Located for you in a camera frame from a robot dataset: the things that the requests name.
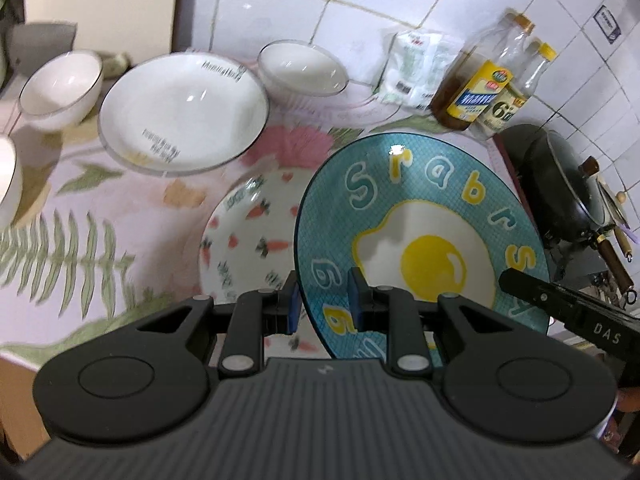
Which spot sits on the floral tablecloth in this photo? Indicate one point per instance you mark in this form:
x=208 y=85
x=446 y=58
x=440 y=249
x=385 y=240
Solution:
x=75 y=260

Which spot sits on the white plastic bag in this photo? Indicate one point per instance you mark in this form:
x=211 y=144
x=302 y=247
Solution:
x=415 y=65

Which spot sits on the grey container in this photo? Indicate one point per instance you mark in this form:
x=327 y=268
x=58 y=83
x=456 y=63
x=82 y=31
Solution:
x=40 y=42

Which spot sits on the blue fried egg plate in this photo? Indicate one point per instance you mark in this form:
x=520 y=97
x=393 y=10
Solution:
x=430 y=260

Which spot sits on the white carrot print plate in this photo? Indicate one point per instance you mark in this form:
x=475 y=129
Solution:
x=240 y=240

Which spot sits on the clear vinegar bottle yellow cap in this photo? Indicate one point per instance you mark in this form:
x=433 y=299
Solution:
x=505 y=110

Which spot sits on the black wok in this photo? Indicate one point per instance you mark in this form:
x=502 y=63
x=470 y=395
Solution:
x=535 y=170

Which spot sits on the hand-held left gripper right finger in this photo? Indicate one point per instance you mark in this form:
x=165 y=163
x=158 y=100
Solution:
x=356 y=301

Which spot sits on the grey wok lid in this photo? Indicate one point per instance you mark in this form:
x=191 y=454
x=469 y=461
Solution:
x=570 y=175

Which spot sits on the large white bowl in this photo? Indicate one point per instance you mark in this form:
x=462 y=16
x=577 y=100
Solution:
x=185 y=110

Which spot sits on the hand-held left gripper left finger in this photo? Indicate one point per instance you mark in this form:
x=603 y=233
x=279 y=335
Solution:
x=292 y=306

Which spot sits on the small green item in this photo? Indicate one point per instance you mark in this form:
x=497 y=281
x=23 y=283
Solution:
x=117 y=62

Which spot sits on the oil bottle yellow label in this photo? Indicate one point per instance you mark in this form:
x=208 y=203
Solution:
x=475 y=90

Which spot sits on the wall sticker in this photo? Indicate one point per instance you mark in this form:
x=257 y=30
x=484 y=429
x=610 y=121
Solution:
x=607 y=25

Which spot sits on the small white bowl dark rim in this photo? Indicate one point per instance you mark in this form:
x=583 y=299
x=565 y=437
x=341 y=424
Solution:
x=60 y=85
x=6 y=180
x=300 y=67

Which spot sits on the grey gas stove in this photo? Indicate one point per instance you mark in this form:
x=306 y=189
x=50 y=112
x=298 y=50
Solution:
x=580 y=262

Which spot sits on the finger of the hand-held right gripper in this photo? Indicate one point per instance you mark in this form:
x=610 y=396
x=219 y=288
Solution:
x=525 y=290

